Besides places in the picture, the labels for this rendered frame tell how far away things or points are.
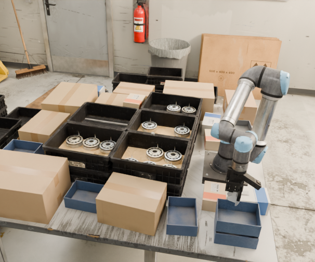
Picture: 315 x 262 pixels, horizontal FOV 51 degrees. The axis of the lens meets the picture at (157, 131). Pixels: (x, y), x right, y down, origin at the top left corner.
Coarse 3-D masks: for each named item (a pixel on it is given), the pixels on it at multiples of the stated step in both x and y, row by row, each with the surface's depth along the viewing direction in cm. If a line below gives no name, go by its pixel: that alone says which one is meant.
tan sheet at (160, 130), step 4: (140, 128) 222; (160, 128) 223; (164, 128) 223; (168, 128) 224; (172, 128) 224; (156, 132) 219; (160, 132) 219; (164, 132) 219; (168, 132) 219; (172, 132) 220; (188, 136) 216
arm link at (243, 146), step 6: (240, 138) 148; (246, 138) 148; (234, 144) 150; (240, 144) 145; (246, 144) 145; (252, 144) 148; (234, 150) 149; (240, 150) 146; (246, 150) 146; (234, 156) 150; (240, 156) 147; (246, 156) 147; (240, 162) 149; (246, 162) 149
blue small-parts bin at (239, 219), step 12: (216, 204) 164; (228, 204) 164; (240, 204) 162; (252, 204) 161; (216, 216) 156; (228, 216) 162; (240, 216) 162; (252, 216) 162; (216, 228) 153; (228, 228) 152; (240, 228) 151; (252, 228) 150
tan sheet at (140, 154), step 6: (126, 150) 200; (132, 150) 200; (138, 150) 200; (144, 150) 200; (126, 156) 194; (138, 156) 195; (144, 156) 195; (156, 162) 190; (162, 162) 191; (180, 162) 191
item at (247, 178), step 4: (240, 176) 154; (244, 176) 153; (248, 176) 155; (244, 180) 154; (248, 180) 153; (252, 180) 153; (256, 180) 155; (252, 184) 153; (256, 184) 153; (260, 184) 154; (256, 188) 154
